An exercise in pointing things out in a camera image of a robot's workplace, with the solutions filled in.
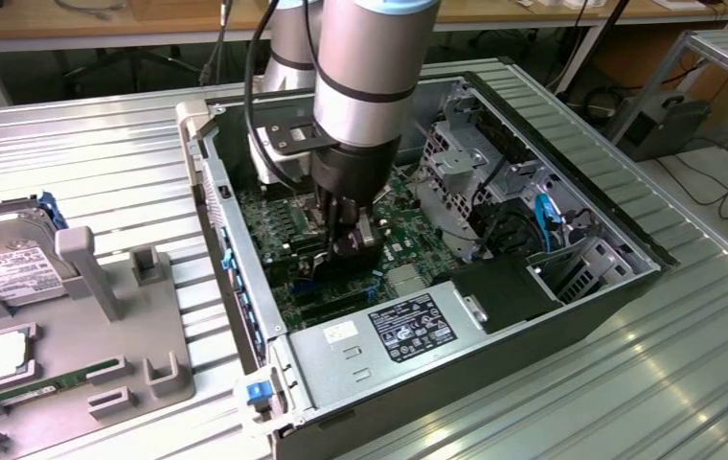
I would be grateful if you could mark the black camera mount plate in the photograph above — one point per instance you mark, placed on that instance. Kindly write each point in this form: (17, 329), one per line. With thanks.
(291, 136)

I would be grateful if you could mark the silver chipset heat sink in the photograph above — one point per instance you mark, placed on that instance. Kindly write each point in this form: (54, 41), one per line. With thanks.
(413, 280)

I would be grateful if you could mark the aluminium profile frame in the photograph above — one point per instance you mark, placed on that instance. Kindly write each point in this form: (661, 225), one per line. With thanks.
(722, 48)

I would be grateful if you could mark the silver power supply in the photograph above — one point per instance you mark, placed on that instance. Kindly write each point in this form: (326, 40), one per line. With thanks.
(351, 364)

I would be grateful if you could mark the perforated metal disk bay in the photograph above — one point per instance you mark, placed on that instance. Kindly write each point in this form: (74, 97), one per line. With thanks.
(461, 191)

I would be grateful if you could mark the open grey PC case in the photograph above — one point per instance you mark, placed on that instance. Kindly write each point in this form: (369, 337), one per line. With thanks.
(594, 191)

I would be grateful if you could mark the hard disk with label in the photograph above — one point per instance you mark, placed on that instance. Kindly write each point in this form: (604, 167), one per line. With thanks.
(7, 259)

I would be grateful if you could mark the grey parts rack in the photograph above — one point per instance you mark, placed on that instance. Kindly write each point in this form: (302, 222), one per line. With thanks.
(83, 335)

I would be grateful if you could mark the black computer tower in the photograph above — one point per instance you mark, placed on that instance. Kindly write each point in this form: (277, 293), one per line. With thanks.
(665, 124)

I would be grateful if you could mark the grey metal disk bay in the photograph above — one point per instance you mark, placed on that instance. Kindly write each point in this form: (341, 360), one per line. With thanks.
(594, 268)

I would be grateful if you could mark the wooden desk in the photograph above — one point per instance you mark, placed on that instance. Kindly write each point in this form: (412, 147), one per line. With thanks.
(83, 24)

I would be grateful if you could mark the black expansion slot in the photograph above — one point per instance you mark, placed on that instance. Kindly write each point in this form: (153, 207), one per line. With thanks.
(335, 304)

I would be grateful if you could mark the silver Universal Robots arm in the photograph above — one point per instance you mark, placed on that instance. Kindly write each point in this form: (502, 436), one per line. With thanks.
(371, 62)

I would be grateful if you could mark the blue disk bracket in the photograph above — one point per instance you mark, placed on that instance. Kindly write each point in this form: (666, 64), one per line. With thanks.
(51, 211)

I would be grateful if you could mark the black plastic shroud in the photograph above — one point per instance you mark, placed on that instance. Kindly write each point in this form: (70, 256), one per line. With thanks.
(505, 297)

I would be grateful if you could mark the blue case latch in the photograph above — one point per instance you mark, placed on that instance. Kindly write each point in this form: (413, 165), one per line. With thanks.
(259, 392)

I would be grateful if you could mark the blue expansion slot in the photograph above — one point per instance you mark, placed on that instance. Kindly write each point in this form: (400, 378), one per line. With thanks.
(303, 287)

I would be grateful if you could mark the green Dell motherboard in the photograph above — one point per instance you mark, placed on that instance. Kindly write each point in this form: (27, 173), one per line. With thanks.
(404, 239)

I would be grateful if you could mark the green RAM stick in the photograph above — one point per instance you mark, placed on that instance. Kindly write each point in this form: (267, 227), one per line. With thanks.
(39, 385)

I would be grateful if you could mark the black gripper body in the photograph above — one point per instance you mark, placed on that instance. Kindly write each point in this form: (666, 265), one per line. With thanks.
(351, 177)

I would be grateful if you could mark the black chair base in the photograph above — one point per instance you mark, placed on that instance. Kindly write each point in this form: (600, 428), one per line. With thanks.
(134, 67)

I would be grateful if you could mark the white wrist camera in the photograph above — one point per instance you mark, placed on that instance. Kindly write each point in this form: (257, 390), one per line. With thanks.
(282, 167)

